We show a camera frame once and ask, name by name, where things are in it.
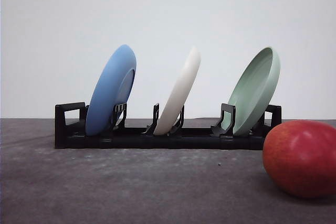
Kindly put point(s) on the white plate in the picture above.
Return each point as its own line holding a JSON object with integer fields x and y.
{"x": 179, "y": 94}

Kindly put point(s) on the blue plate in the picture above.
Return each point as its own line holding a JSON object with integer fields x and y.
{"x": 113, "y": 86}

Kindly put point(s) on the green plate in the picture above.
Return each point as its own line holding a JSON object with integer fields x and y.
{"x": 252, "y": 90}

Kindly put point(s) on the black plastic dish rack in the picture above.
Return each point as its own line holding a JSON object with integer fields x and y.
{"x": 71, "y": 131}

